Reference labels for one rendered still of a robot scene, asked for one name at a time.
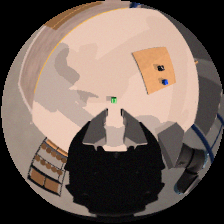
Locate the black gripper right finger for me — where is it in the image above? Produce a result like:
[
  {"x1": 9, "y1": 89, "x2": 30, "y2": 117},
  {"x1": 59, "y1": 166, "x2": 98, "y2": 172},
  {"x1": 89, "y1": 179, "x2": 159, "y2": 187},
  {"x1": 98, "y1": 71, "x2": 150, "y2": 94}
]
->
[{"x1": 120, "y1": 108, "x2": 165, "y2": 170}]

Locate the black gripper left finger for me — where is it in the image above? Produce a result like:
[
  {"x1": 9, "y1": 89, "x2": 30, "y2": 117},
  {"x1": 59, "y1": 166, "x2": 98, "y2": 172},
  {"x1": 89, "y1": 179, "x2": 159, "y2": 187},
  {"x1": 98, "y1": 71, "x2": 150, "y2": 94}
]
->
[{"x1": 64, "y1": 108, "x2": 108, "y2": 171}]

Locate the small black die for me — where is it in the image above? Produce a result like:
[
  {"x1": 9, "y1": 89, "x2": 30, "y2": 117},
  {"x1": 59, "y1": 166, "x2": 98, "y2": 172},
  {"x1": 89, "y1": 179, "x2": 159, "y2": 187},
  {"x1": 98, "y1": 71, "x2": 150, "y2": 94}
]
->
[{"x1": 157, "y1": 65, "x2": 165, "y2": 71}]

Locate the blue die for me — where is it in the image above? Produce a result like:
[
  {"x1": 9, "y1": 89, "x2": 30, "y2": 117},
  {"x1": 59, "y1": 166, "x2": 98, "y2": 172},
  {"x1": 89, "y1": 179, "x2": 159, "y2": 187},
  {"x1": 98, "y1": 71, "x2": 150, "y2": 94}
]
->
[{"x1": 162, "y1": 79, "x2": 168, "y2": 85}]

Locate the orange flat mat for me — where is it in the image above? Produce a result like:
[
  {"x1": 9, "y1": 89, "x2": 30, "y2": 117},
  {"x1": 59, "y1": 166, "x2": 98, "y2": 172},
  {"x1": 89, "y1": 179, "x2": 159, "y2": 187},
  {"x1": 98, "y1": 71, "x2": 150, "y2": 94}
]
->
[{"x1": 132, "y1": 47, "x2": 176, "y2": 95}]

